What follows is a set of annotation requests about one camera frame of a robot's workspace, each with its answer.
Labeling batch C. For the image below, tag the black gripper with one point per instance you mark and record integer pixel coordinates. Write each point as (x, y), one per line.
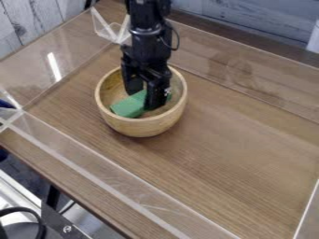
(145, 63)

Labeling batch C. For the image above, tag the green rectangular block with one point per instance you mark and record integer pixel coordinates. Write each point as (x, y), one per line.
(130, 107)

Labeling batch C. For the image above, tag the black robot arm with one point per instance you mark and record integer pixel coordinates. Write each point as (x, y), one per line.
(147, 15)

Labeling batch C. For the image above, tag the brown wooden bowl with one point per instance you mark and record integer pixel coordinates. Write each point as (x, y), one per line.
(151, 123)

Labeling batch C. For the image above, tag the clear acrylic tray walls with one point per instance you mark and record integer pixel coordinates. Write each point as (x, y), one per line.
(229, 171)

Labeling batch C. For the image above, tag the black table leg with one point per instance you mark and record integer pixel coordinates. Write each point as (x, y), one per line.
(54, 197)

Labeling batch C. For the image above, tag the black metal bracket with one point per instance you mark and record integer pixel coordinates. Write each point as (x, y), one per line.
(59, 226)

